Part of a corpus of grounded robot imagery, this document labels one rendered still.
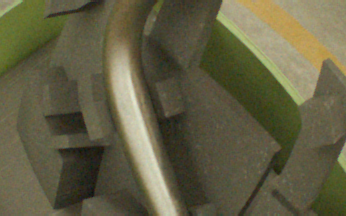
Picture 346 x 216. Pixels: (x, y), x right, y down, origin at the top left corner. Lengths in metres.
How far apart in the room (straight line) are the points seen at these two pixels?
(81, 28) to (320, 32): 1.53
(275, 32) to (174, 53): 1.54
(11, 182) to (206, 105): 0.28
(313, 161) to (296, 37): 1.66
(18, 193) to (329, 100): 0.43
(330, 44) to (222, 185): 1.60
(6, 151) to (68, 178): 0.13
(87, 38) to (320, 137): 0.34
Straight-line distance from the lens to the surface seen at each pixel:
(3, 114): 0.80
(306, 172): 0.46
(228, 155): 0.55
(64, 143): 0.62
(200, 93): 0.55
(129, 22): 0.53
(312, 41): 2.11
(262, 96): 0.71
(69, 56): 0.73
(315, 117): 0.41
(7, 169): 0.75
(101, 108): 0.56
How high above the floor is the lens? 1.45
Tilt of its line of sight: 51 degrees down
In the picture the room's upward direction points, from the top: 1 degrees clockwise
